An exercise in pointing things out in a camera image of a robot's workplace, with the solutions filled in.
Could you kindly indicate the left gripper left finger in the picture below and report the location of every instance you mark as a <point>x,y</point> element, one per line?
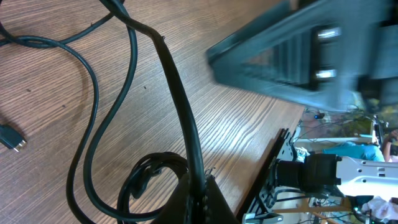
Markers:
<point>178,209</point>

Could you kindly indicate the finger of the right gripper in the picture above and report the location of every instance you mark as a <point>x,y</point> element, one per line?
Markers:
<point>307,56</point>

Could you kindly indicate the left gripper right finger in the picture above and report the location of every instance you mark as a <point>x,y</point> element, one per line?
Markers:
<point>215,208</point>

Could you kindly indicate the seated person in background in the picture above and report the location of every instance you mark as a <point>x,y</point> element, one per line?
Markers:
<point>368,152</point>

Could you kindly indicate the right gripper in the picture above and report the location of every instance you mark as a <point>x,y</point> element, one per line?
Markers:
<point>355,53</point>

